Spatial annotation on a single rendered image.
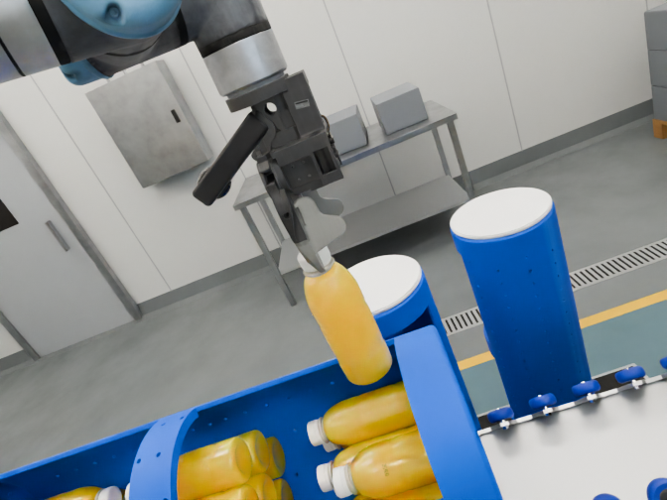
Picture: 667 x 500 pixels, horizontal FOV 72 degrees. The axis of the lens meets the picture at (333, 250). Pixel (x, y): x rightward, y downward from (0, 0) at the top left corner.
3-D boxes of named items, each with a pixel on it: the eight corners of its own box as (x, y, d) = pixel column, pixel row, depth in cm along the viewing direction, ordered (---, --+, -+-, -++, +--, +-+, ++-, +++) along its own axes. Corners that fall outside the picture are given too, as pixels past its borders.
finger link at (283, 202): (306, 242, 48) (272, 164, 46) (292, 247, 49) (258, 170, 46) (310, 232, 53) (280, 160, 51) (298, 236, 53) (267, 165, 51)
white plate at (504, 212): (542, 178, 136) (543, 182, 136) (450, 202, 146) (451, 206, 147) (561, 219, 113) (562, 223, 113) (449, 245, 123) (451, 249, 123)
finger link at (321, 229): (360, 265, 50) (330, 187, 48) (311, 283, 51) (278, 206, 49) (360, 257, 53) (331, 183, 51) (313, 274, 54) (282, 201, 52)
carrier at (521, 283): (590, 389, 172) (510, 397, 182) (544, 181, 136) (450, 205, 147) (611, 455, 148) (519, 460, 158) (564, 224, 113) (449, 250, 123)
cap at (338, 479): (352, 493, 65) (341, 496, 65) (344, 463, 67) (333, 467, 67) (346, 497, 62) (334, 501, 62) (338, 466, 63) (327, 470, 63)
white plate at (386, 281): (305, 299, 129) (307, 302, 130) (360, 329, 106) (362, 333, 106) (377, 247, 139) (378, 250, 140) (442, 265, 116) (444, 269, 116)
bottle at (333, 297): (392, 345, 65) (342, 237, 58) (397, 380, 59) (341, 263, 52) (346, 360, 67) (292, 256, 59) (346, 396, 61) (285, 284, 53)
